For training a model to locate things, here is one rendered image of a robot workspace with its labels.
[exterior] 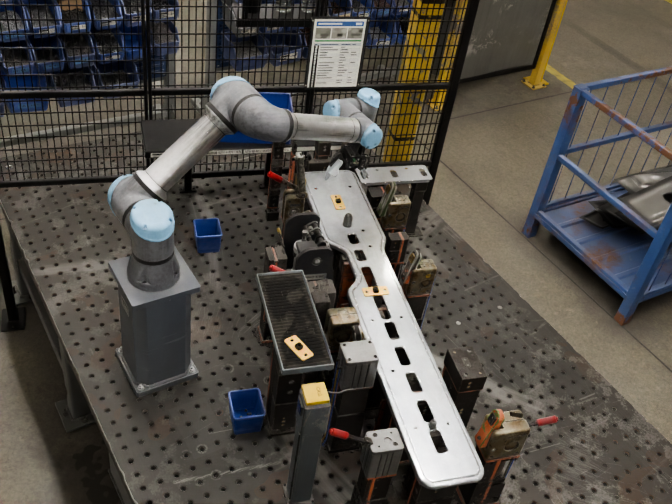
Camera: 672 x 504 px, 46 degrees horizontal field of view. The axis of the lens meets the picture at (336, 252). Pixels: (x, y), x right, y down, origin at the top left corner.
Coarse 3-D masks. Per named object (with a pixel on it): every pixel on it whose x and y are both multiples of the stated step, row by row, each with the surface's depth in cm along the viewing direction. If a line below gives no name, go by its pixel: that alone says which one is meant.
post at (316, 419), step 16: (304, 400) 200; (304, 416) 200; (320, 416) 201; (304, 432) 204; (320, 432) 206; (304, 448) 210; (304, 464) 215; (288, 480) 227; (304, 480) 220; (288, 496) 228; (304, 496) 226
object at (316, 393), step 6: (306, 384) 202; (312, 384) 202; (318, 384) 202; (324, 384) 202; (306, 390) 200; (312, 390) 200; (318, 390) 201; (324, 390) 201; (306, 396) 199; (312, 396) 199; (318, 396) 199; (324, 396) 199; (306, 402) 198; (312, 402) 198; (318, 402) 198; (324, 402) 199
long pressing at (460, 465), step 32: (320, 192) 291; (352, 192) 293; (320, 224) 276; (352, 224) 279; (352, 256) 266; (384, 256) 269; (352, 288) 254; (384, 320) 245; (384, 352) 235; (416, 352) 237; (384, 384) 225; (416, 416) 219; (448, 416) 220; (416, 448) 211; (448, 448) 212; (448, 480) 205
